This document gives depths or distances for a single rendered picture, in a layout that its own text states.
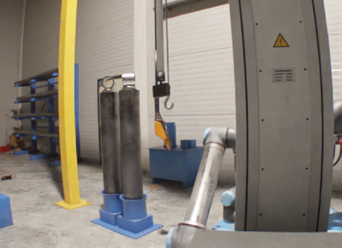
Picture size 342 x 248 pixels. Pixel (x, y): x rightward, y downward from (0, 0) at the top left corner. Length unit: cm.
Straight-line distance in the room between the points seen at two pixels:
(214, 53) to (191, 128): 144
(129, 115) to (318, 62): 214
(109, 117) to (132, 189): 79
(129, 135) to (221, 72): 263
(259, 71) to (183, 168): 375
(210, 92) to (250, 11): 414
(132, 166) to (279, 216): 204
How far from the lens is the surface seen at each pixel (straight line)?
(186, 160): 454
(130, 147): 283
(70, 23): 406
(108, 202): 320
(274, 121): 97
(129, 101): 281
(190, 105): 532
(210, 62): 515
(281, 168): 99
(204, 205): 137
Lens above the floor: 123
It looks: 1 degrees down
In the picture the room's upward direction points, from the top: 2 degrees counter-clockwise
